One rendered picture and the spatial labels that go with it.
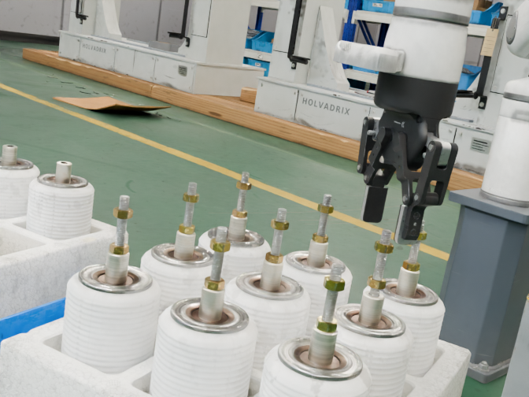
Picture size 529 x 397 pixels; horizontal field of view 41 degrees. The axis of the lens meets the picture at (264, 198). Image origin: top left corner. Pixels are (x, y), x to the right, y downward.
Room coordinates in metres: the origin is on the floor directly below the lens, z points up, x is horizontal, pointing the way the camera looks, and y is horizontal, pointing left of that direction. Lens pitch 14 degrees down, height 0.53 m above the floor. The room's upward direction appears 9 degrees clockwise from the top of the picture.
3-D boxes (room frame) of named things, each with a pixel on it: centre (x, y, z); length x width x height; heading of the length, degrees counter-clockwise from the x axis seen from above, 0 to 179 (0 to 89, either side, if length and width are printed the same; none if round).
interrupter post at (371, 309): (0.68, -0.13, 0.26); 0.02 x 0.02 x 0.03
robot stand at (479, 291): (1.20, -0.42, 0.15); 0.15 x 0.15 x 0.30; 46
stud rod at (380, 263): (0.68, -0.13, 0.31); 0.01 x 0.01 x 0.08
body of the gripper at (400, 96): (0.68, -0.13, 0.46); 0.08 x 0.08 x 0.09
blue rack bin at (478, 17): (6.16, -1.50, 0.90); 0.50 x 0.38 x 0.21; 137
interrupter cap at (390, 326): (0.68, -0.13, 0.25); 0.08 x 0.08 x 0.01
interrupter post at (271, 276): (0.73, -0.02, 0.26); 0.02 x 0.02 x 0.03
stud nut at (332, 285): (0.57, -0.07, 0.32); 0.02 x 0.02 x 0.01; 64
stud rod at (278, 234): (0.73, -0.02, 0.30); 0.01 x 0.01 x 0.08
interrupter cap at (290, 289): (0.73, -0.02, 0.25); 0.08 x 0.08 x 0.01
